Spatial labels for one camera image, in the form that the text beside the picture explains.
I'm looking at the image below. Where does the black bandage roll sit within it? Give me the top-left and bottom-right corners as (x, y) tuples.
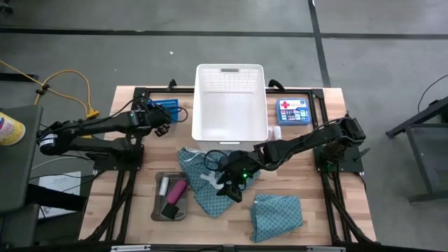
(160, 202), (180, 221)

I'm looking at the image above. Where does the white paper sheet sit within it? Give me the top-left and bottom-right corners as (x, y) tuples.
(37, 171), (82, 220)

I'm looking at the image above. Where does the black flat bar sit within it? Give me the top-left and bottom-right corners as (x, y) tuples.
(26, 183), (88, 213)

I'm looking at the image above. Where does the pink bandage roll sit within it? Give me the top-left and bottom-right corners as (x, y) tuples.
(166, 179), (188, 205)

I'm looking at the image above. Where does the black framed glass desk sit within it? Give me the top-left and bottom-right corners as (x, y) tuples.
(386, 96), (448, 204)

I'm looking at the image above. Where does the small blue plastic basket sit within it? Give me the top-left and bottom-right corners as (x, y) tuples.
(152, 99), (180, 124)

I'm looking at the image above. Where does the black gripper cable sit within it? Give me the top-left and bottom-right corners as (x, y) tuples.
(164, 106), (189, 124)
(204, 149), (230, 173)

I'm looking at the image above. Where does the blue first aid kit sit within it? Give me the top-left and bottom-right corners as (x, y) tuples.
(276, 98), (312, 127)

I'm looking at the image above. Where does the yellow floor extension cable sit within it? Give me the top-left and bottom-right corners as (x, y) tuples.
(0, 59), (101, 141)

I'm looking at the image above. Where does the white plastic laundry basket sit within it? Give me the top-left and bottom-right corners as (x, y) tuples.
(191, 63), (270, 154)

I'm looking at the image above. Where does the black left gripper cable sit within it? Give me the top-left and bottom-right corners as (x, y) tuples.
(164, 106), (189, 124)

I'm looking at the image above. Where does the white canister with yellow lid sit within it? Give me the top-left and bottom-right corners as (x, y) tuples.
(0, 111), (26, 146)

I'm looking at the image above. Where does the patterned teal hospital gown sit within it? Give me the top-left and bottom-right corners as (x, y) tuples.
(177, 146), (262, 219)
(249, 194), (304, 244)

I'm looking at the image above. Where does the black aluminium table frame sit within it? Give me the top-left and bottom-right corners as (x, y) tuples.
(79, 78), (377, 246)

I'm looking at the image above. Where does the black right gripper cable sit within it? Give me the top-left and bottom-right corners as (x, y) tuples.
(204, 149), (230, 173)

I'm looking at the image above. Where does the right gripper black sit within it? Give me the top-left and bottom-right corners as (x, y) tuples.
(216, 155), (251, 204)

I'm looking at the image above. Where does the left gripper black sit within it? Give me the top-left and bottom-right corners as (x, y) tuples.
(138, 101), (173, 137)

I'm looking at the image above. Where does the grey side table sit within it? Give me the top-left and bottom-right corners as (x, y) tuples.
(0, 104), (43, 214)

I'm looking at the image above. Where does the grey floor cable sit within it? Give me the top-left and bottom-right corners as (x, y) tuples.
(29, 155), (97, 172)

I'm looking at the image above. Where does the black floor bar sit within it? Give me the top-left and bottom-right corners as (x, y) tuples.
(0, 72), (39, 83)

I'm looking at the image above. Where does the grey translucent plastic tray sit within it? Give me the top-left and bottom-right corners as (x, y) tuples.
(150, 171), (189, 222)

